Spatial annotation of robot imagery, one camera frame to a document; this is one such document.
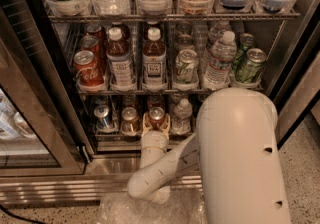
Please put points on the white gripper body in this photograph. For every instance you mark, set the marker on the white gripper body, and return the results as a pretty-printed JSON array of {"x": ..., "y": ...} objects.
[{"x": 154, "y": 138}]

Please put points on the rear green soda can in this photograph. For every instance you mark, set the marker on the rear green soda can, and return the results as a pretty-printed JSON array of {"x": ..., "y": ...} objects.
[{"x": 246, "y": 42}]

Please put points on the water bottle bottom shelf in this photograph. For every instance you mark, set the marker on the water bottle bottom shelf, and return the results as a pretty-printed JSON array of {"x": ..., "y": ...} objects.
[{"x": 182, "y": 113}]

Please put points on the open steel fridge door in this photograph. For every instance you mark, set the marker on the open steel fridge door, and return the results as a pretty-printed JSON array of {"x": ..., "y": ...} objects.
[{"x": 296, "y": 90}]

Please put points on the front green soda can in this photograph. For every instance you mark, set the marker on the front green soda can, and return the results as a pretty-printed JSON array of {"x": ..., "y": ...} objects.
[{"x": 251, "y": 66}]

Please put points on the green soda can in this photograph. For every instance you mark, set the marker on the green soda can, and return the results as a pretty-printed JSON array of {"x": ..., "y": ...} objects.
[
  {"x": 246, "y": 42},
  {"x": 251, "y": 66}
]

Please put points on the left glass fridge door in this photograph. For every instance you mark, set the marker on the left glass fridge door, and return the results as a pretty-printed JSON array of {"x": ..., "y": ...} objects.
[{"x": 52, "y": 151}]

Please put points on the gold can bottom shelf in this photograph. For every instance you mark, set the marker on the gold can bottom shelf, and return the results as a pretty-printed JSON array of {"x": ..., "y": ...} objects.
[{"x": 130, "y": 120}]

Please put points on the left tea bottle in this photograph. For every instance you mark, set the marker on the left tea bottle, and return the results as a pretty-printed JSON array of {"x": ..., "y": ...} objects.
[{"x": 120, "y": 58}]

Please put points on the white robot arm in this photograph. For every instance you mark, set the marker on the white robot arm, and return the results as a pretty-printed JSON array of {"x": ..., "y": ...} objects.
[{"x": 235, "y": 148}]

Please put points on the tea bottle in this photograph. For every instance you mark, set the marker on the tea bottle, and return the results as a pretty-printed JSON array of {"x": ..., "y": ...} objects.
[
  {"x": 154, "y": 58},
  {"x": 120, "y": 58}
]

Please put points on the front red coke can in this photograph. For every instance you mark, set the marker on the front red coke can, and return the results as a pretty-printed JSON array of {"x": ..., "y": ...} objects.
[{"x": 87, "y": 68}]

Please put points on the blue can bottom left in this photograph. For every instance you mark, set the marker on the blue can bottom left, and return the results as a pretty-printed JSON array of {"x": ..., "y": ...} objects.
[{"x": 104, "y": 117}]

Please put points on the water bottle middle shelf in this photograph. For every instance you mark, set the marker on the water bottle middle shelf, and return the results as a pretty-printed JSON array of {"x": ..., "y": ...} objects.
[{"x": 221, "y": 56}]

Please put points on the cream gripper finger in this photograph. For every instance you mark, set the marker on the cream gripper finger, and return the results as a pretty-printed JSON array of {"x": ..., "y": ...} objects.
[
  {"x": 165, "y": 127},
  {"x": 146, "y": 127}
]

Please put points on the right tea bottle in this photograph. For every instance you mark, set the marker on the right tea bottle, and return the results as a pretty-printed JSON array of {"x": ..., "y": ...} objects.
[{"x": 154, "y": 58}]

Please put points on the red coke can bottom shelf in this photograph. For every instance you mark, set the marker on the red coke can bottom shelf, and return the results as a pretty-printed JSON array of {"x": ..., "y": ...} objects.
[{"x": 156, "y": 117}]

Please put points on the white diet soda can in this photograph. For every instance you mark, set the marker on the white diet soda can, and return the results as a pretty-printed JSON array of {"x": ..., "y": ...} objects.
[{"x": 186, "y": 64}]

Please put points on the clear plastic bag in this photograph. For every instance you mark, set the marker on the clear plastic bag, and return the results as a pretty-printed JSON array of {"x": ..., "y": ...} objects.
[{"x": 184, "y": 206}]

